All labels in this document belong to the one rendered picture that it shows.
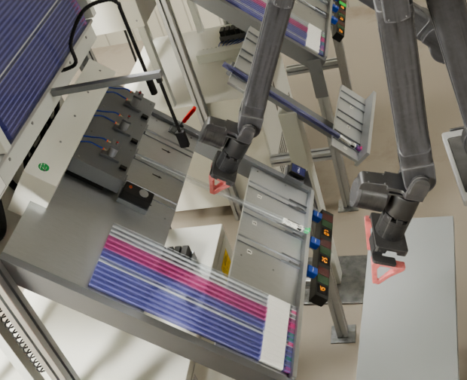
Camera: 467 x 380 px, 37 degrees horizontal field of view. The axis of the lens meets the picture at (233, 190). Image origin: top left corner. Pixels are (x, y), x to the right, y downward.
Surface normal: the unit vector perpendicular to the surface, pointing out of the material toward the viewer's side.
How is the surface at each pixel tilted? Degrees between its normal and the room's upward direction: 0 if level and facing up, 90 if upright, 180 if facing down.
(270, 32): 88
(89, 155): 43
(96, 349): 0
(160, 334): 90
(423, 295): 0
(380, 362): 0
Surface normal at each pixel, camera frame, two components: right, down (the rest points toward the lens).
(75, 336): -0.27, -0.75
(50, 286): -0.15, 0.65
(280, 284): 0.45, -0.63
